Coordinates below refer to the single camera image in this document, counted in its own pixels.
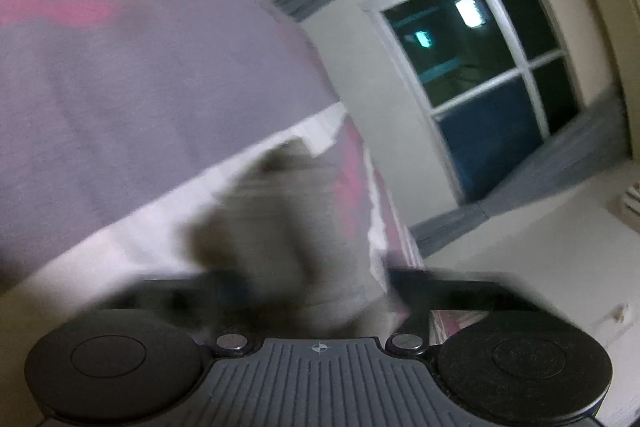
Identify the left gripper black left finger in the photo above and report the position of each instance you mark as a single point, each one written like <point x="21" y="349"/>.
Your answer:
<point x="200" y="301"/>

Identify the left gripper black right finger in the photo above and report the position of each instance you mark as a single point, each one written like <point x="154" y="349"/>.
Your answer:
<point x="422" y="292"/>

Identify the grey pants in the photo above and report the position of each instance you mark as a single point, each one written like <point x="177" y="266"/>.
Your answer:
<point x="279" y="258"/>

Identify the grey curtain right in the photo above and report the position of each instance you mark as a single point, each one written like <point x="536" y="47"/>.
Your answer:
<point x="595" y="140"/>

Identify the pink striped bed sheet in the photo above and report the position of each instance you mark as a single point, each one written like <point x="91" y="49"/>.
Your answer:
<point x="123" y="122"/>

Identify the window with white frame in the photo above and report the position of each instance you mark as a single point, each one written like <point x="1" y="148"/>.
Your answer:
<point x="492" y="78"/>

